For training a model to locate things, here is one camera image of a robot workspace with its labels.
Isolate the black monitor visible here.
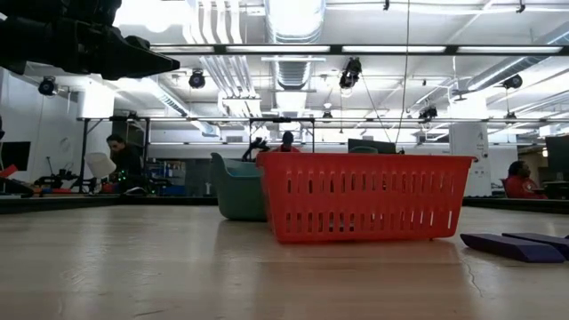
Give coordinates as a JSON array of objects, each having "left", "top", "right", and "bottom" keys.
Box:
[
  {"left": 545, "top": 135, "right": 569, "bottom": 181},
  {"left": 0, "top": 140, "right": 31, "bottom": 172},
  {"left": 347, "top": 138, "right": 397, "bottom": 155}
]

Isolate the silver ceiling duct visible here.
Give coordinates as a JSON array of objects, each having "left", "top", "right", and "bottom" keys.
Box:
[{"left": 264, "top": 0, "right": 328, "bottom": 92}]

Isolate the red slotted plastic basket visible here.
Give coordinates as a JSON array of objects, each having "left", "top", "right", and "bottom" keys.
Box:
[{"left": 255, "top": 151, "right": 477, "bottom": 244}]

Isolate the white desk lamp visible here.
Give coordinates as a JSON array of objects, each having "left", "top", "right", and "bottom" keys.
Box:
[{"left": 84, "top": 152, "right": 117, "bottom": 180}]

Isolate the teal plastic basket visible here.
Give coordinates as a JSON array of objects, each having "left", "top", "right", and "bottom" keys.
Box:
[{"left": 210, "top": 152, "right": 268, "bottom": 222}]

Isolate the black beam with light strips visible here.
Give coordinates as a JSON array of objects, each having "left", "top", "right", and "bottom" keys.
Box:
[{"left": 148, "top": 43, "right": 569, "bottom": 56}]

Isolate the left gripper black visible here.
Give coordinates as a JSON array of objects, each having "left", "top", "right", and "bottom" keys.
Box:
[{"left": 0, "top": 0, "right": 181, "bottom": 81}]

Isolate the purple eraser block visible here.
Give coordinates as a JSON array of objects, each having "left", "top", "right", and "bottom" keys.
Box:
[
  {"left": 501, "top": 231, "right": 569, "bottom": 261},
  {"left": 460, "top": 233, "right": 566, "bottom": 264}
]

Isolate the person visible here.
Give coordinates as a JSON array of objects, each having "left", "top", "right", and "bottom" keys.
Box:
[
  {"left": 271, "top": 131, "right": 301, "bottom": 154},
  {"left": 105, "top": 134, "right": 146, "bottom": 195},
  {"left": 503, "top": 160, "right": 548, "bottom": 200}
]

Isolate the white square pillar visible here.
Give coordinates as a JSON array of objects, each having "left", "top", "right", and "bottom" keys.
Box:
[{"left": 448, "top": 122, "right": 493, "bottom": 199}]

